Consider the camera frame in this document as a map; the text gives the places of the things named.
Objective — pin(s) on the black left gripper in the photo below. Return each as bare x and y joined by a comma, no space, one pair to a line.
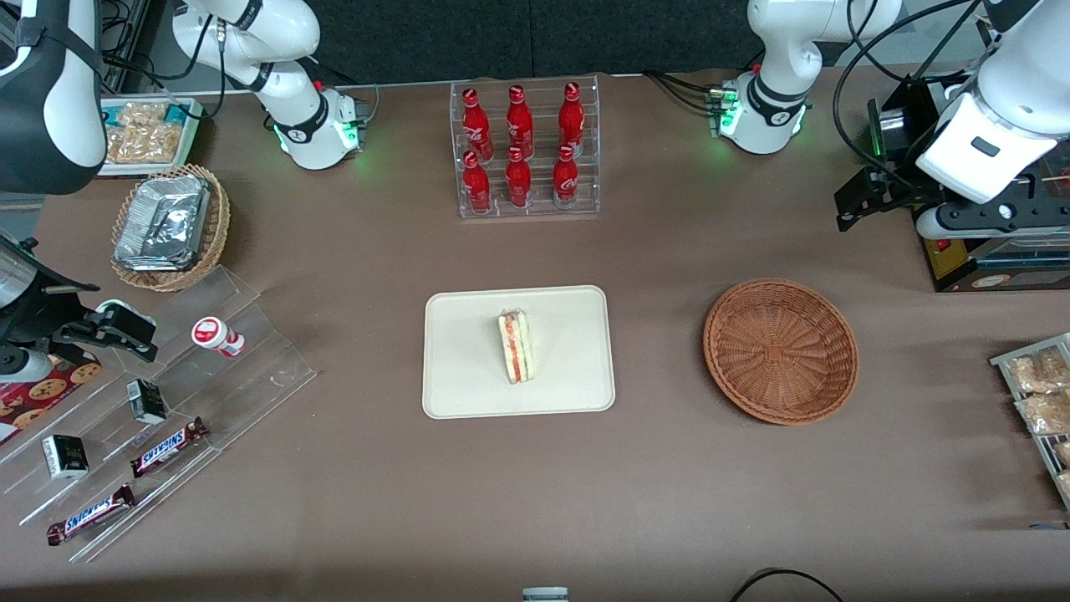
905,191

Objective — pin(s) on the stack of foil trays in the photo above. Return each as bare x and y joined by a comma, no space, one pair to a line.
163,221

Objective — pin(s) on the black food warmer cabinet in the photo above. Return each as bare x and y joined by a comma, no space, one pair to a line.
1003,272

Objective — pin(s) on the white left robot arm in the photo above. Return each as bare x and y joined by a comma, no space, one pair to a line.
773,109

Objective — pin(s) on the white snack tray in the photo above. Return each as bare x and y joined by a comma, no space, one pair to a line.
192,155

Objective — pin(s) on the tan wicker basket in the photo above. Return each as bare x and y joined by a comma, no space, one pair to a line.
213,242

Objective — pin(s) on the red cola bottle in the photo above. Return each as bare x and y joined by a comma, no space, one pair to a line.
565,180
520,124
572,119
475,125
518,180
476,186

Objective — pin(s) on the red cookie print package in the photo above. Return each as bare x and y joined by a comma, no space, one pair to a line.
42,397

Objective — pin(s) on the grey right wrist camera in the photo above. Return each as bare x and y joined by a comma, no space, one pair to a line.
21,365

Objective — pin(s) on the triangle sandwich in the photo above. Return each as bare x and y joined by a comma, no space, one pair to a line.
517,347

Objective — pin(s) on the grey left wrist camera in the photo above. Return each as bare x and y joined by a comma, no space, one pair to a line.
978,221

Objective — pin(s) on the small black carton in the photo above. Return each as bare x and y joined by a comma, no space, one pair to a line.
146,401
65,456

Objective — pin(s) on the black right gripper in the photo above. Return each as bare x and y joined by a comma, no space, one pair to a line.
43,319

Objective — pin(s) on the small grey object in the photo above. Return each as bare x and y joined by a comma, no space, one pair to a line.
545,595

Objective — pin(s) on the brown round wicker basket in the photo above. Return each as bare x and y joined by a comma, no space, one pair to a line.
782,351

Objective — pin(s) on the snickers chocolate bar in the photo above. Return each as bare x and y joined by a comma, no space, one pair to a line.
90,515
167,447

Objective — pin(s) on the tray of packaged snacks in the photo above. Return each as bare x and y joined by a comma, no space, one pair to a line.
999,361

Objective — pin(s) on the clear bagged snack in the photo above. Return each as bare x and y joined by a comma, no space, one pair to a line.
1063,453
1036,372
1045,412
1065,485

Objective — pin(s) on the small red white bottle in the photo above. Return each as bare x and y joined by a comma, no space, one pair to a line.
213,334

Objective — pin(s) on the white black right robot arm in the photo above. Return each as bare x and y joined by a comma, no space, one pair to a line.
292,125

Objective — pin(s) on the cream plastic tray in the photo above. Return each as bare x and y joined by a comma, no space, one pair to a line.
468,359

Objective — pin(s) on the clear bag of crackers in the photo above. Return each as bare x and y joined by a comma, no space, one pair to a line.
144,113
146,144

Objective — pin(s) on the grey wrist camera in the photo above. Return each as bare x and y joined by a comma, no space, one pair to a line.
978,221
21,365

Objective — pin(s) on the clear acrylic stepped display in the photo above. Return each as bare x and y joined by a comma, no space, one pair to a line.
251,376

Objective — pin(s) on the clear acrylic bottle rack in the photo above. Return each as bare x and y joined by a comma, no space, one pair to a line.
539,209

